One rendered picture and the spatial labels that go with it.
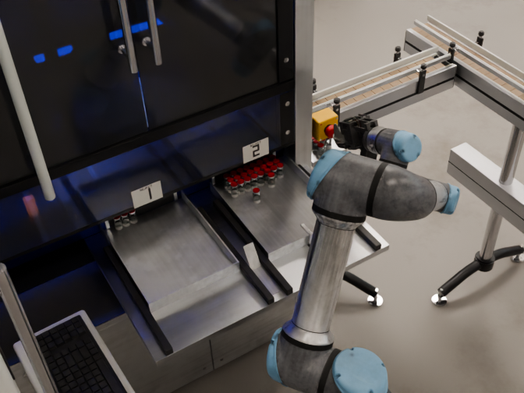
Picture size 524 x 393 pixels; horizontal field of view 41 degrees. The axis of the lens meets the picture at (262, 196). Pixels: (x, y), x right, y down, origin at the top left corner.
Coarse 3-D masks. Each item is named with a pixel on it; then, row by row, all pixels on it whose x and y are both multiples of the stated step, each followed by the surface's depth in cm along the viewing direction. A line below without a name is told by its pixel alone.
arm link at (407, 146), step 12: (384, 132) 184; (396, 132) 181; (408, 132) 180; (384, 144) 182; (396, 144) 178; (408, 144) 177; (420, 144) 179; (384, 156) 181; (396, 156) 179; (408, 156) 178
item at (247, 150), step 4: (260, 140) 200; (264, 140) 201; (252, 144) 200; (256, 144) 200; (260, 144) 201; (264, 144) 202; (244, 148) 199; (248, 148) 200; (252, 148) 200; (256, 148) 201; (260, 148) 202; (264, 148) 203; (268, 148) 204; (244, 152) 200; (248, 152) 201; (252, 152) 201; (256, 152) 202; (260, 152) 203; (264, 152) 204; (268, 152) 205; (244, 156) 201; (248, 156) 201; (252, 156) 202; (256, 156) 203; (260, 156) 204; (244, 160) 202; (248, 160) 202; (252, 160) 203
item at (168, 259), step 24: (144, 216) 203; (168, 216) 203; (192, 216) 203; (120, 240) 196; (144, 240) 196; (168, 240) 196; (192, 240) 196; (216, 240) 194; (144, 264) 190; (168, 264) 189; (192, 264) 189; (216, 264) 189; (144, 288) 184; (168, 288) 183; (192, 288) 181
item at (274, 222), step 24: (288, 168) 217; (216, 192) 206; (264, 192) 209; (288, 192) 209; (240, 216) 202; (264, 216) 202; (288, 216) 201; (312, 216) 201; (264, 240) 195; (288, 240) 194
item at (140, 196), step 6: (144, 186) 187; (150, 186) 188; (156, 186) 190; (132, 192) 186; (138, 192) 187; (144, 192) 188; (156, 192) 191; (138, 198) 189; (144, 198) 190; (156, 198) 192; (138, 204) 190
